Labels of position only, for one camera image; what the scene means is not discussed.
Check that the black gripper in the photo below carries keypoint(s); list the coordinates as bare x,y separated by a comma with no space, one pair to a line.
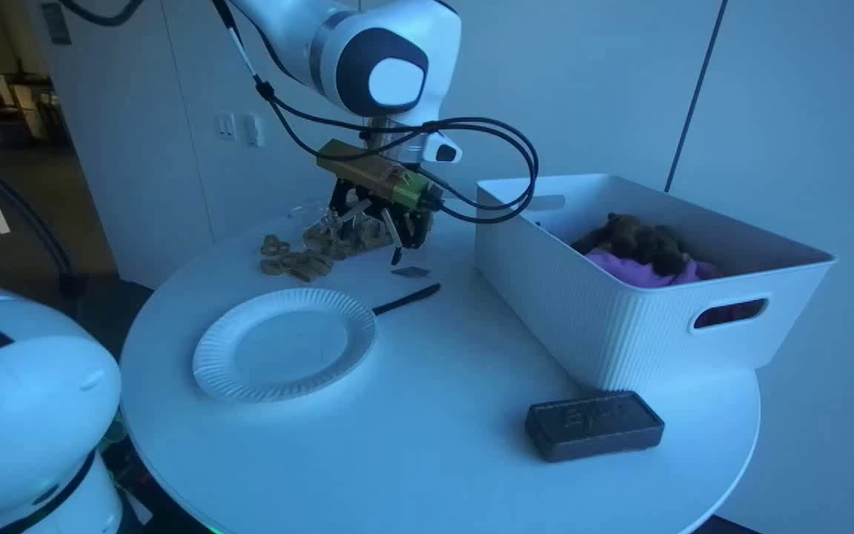
379,193

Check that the small brown food piece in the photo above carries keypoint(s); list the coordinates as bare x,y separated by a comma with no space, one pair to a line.
308,269

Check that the larger elastic band clump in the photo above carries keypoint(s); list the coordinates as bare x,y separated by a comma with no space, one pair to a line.
277,249

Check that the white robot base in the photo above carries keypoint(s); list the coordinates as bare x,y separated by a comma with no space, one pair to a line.
21,405

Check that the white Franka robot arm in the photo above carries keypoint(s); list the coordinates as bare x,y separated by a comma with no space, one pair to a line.
385,61

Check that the white paper plate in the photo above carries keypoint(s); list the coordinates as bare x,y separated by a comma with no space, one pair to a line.
282,344

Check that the small grey flat piece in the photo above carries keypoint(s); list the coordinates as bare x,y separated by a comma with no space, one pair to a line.
411,272

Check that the black pen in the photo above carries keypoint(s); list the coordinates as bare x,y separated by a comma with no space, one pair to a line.
408,297

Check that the purple cloth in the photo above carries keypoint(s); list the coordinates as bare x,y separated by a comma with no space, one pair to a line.
634,269

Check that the brown plush toy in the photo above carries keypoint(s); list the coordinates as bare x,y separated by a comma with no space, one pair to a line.
645,239

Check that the white plastic storage bin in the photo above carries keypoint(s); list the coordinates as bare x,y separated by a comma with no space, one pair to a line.
634,328

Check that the black rectangular remote device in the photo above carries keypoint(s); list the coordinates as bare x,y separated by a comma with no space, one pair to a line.
594,426

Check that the yellow-green wrist camera board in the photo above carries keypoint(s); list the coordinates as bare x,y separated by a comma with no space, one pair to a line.
379,174

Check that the white wall switch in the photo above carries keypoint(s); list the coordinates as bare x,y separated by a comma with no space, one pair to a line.
250,128

